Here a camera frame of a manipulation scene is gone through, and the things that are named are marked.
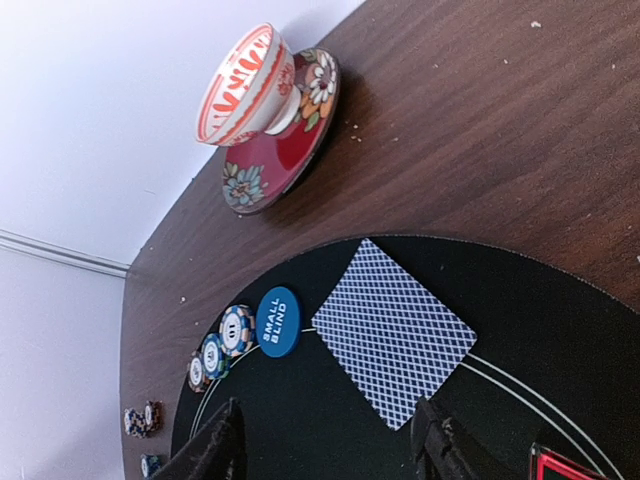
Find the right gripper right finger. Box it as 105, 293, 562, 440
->
410, 396, 479, 479

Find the green poker chip stack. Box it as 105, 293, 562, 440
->
140, 454, 162, 479

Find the blue small blind button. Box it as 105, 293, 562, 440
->
256, 286, 302, 358

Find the card dealt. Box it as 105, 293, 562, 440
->
311, 239, 477, 431

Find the round black poker mat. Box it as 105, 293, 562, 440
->
171, 236, 639, 479

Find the blue white poker chip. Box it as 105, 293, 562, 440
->
219, 304, 256, 358

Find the red floral saucer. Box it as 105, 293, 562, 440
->
219, 47, 341, 215

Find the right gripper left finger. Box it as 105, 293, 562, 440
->
151, 397, 246, 480

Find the triangular all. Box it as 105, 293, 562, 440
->
529, 443, 607, 480

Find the orange black chip stack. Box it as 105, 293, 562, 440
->
144, 400, 163, 433

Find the red patterned bowl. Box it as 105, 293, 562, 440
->
196, 23, 301, 147

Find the left aluminium frame post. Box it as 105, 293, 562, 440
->
1, 230, 130, 278

